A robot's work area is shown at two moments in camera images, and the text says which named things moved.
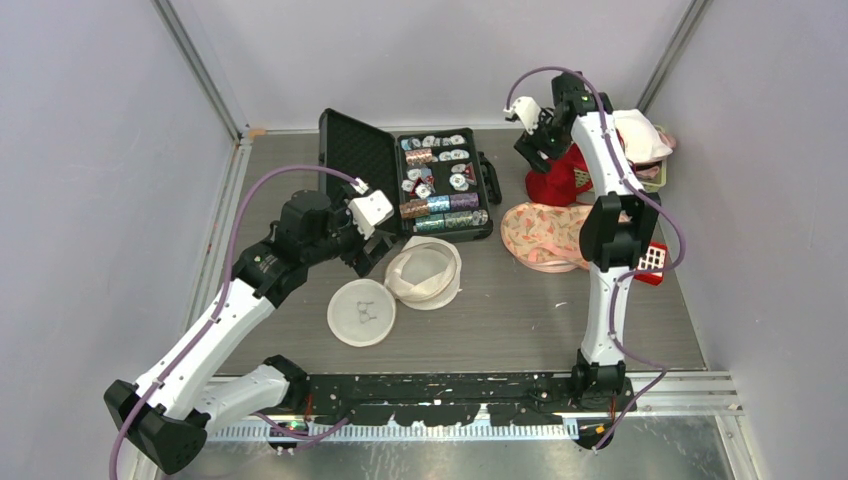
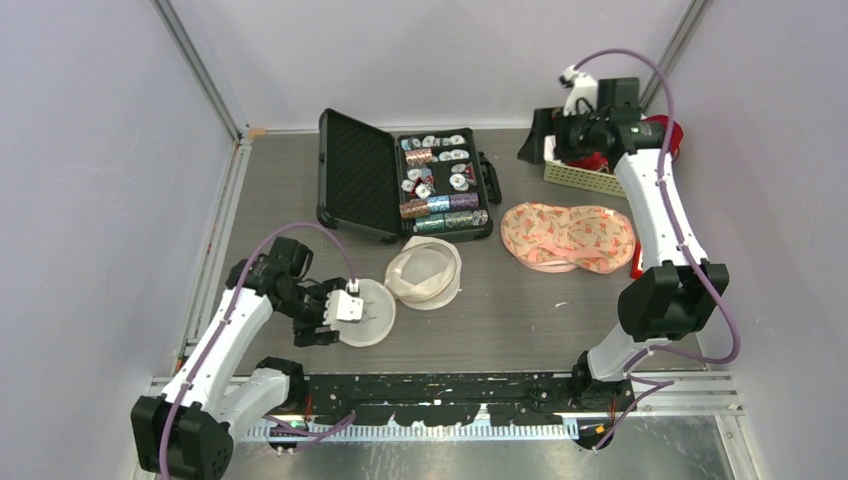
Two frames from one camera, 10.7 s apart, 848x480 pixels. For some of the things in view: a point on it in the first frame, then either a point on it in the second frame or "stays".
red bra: (567, 177) → (600, 160)
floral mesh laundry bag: (547, 238) stays
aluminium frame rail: (238, 173) stays
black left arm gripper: (359, 258) → (305, 333)
